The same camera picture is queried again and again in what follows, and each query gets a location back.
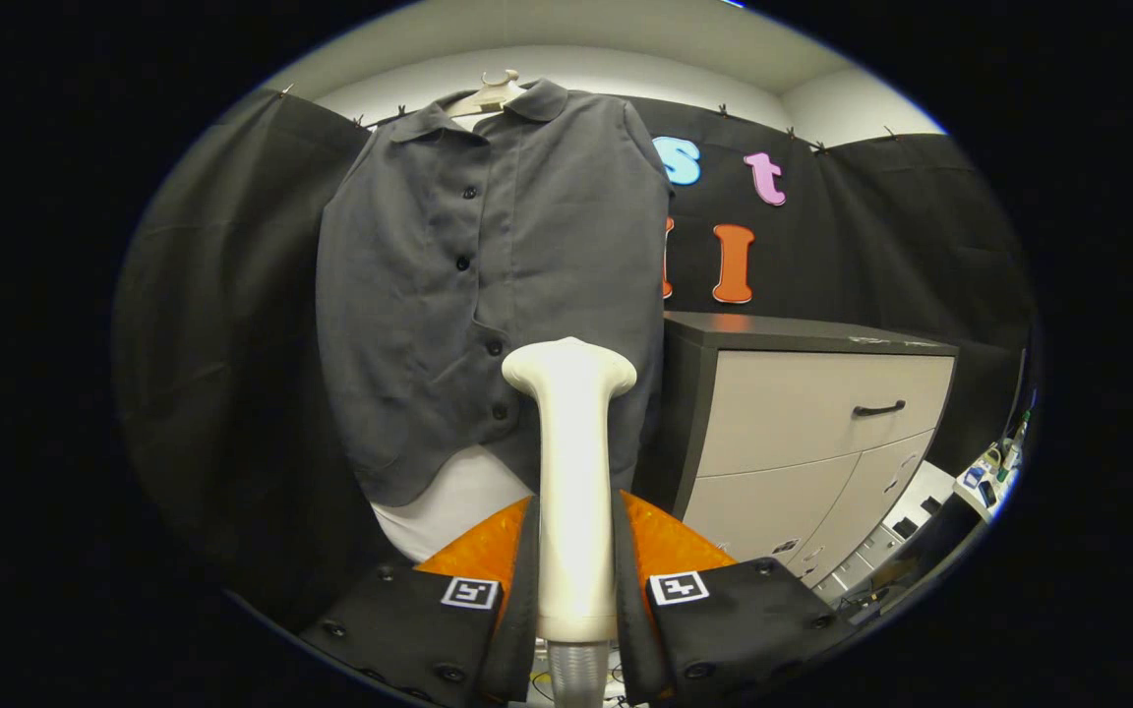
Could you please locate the cream clothes hanger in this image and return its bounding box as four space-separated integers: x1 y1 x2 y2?
447 69 528 121

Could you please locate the white garment steamer wand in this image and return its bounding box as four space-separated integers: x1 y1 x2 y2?
502 337 638 642

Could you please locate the grey button-up shirt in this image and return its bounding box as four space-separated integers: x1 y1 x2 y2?
316 79 674 507

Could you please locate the grey and beige cabinet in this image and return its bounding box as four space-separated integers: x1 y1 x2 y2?
630 312 959 591

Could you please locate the white low table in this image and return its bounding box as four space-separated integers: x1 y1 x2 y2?
812 460 956 601

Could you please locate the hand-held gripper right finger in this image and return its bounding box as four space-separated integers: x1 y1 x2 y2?
611 489 858 707

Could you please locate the white dress form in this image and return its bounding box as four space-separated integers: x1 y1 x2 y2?
370 444 538 563

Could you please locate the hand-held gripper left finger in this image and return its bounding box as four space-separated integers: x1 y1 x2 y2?
299 492 540 708

